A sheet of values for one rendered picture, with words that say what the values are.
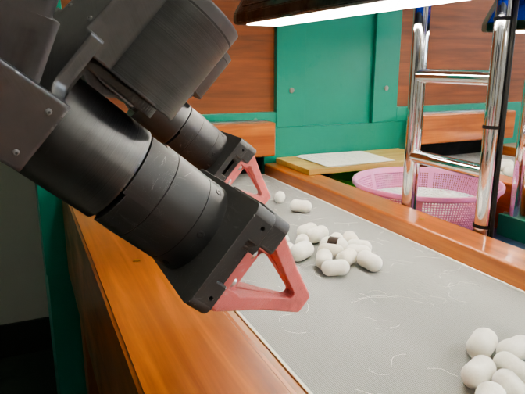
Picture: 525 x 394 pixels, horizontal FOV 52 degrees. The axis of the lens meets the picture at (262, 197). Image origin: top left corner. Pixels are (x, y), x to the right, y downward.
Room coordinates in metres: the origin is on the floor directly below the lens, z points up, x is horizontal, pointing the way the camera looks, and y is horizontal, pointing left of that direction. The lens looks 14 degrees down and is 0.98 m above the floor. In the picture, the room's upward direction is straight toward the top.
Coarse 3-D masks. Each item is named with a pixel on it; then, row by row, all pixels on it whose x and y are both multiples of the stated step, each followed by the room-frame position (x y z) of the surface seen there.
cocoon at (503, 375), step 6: (498, 372) 0.35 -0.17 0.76; (504, 372) 0.35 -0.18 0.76; (510, 372) 0.35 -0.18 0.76; (492, 378) 0.35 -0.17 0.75; (498, 378) 0.35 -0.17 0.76; (504, 378) 0.34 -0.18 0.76; (510, 378) 0.34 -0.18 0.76; (516, 378) 0.34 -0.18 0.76; (504, 384) 0.34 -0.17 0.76; (510, 384) 0.34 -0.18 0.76; (516, 384) 0.33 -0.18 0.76; (522, 384) 0.33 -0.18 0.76; (510, 390) 0.33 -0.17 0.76; (516, 390) 0.33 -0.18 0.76; (522, 390) 0.33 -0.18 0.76
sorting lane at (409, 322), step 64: (256, 192) 0.98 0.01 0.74; (384, 256) 0.64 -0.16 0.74; (256, 320) 0.47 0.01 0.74; (320, 320) 0.47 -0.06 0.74; (384, 320) 0.47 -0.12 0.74; (448, 320) 0.47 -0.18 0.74; (512, 320) 0.47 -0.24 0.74; (320, 384) 0.36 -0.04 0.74; (384, 384) 0.36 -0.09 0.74; (448, 384) 0.36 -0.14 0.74
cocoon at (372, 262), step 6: (360, 252) 0.60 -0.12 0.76; (366, 252) 0.60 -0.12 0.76; (360, 258) 0.60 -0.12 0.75; (366, 258) 0.59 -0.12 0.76; (372, 258) 0.58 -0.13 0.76; (378, 258) 0.58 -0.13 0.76; (360, 264) 0.60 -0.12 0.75; (366, 264) 0.58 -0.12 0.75; (372, 264) 0.58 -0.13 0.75; (378, 264) 0.58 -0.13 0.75; (372, 270) 0.58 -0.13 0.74
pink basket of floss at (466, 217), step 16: (368, 176) 1.04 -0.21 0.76; (384, 176) 1.07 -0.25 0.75; (400, 176) 1.08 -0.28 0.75; (432, 176) 1.07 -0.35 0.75; (448, 176) 1.05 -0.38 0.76; (464, 176) 1.03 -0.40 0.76; (384, 192) 0.86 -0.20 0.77; (448, 192) 1.04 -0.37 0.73; (464, 192) 1.02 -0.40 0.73; (416, 208) 0.84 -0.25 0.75; (432, 208) 0.83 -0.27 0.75; (448, 208) 0.83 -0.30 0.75; (464, 208) 0.83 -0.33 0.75; (464, 224) 0.85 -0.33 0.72
